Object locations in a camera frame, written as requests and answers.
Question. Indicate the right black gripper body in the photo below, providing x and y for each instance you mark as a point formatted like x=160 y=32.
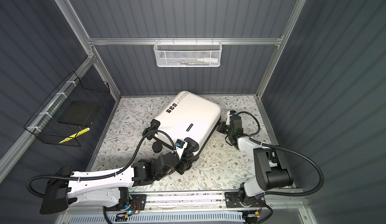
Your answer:
x=226 y=129

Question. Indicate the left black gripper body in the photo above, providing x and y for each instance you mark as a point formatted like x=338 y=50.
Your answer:
x=181 y=167

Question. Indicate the white hard-shell suitcase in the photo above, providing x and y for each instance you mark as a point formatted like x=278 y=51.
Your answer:
x=187 y=117

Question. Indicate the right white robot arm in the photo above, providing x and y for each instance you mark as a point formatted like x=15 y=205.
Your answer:
x=270 y=165

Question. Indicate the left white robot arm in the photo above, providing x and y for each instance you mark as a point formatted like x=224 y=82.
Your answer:
x=67 y=188

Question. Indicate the floral table mat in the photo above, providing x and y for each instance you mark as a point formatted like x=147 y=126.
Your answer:
x=219 y=167

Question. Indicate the white tube in basket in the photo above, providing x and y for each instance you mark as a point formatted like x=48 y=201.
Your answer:
x=208 y=60

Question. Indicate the white vented panel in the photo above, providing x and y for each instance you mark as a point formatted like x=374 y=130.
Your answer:
x=179 y=217

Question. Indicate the yellow black striped label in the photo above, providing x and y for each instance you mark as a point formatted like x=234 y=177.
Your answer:
x=75 y=135

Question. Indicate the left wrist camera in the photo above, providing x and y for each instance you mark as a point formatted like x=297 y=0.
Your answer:
x=180 y=147

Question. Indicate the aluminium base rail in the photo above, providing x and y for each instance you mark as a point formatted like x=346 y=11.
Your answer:
x=176 y=201

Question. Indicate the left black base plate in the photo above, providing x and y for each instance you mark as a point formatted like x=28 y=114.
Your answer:
x=135 y=202

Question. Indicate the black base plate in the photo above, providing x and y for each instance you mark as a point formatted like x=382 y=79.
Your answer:
x=238 y=199
x=135 y=202

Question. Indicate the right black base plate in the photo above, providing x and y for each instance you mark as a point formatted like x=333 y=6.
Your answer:
x=238 y=199

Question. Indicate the white wire mesh basket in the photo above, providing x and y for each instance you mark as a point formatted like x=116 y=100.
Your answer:
x=186 y=55

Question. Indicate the black wire mesh basket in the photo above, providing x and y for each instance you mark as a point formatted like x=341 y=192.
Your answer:
x=73 y=108

